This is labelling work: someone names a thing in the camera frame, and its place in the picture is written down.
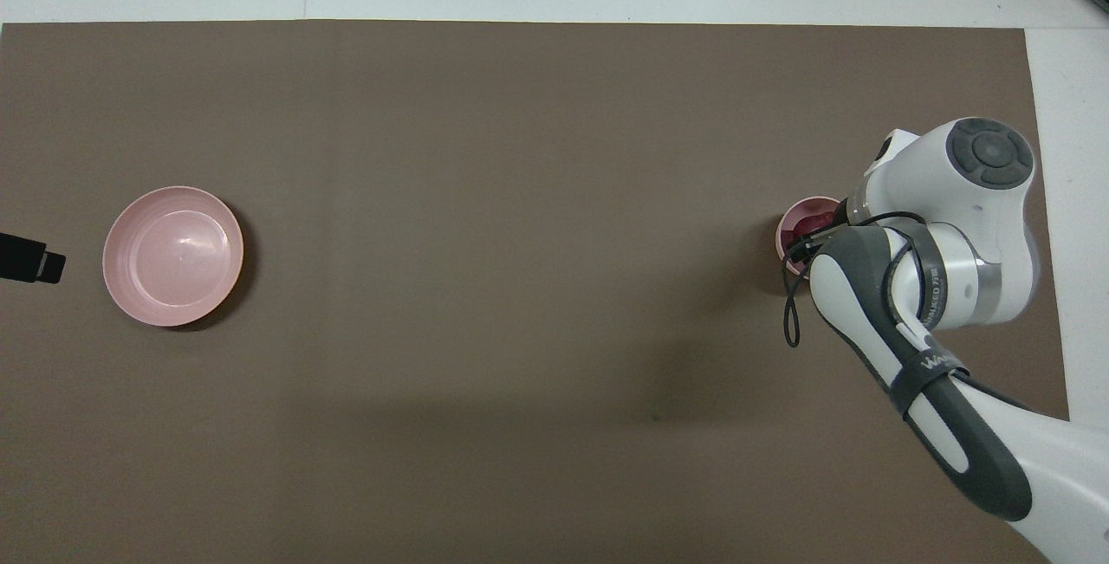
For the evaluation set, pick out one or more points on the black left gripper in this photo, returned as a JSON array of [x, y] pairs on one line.
[[22, 257]]

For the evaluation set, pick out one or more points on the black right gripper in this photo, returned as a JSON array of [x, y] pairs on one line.
[[844, 213]]

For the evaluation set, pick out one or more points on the dark red apple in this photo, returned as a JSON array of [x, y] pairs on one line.
[[806, 224]]

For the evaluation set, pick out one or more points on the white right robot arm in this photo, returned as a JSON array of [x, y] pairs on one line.
[[970, 200]]

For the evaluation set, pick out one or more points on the pink bowl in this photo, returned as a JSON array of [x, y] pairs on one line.
[[793, 213]]

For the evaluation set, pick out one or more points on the pink plate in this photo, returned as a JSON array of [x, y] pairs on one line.
[[173, 256]]

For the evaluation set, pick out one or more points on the brown table mat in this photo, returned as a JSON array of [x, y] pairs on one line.
[[485, 200]]

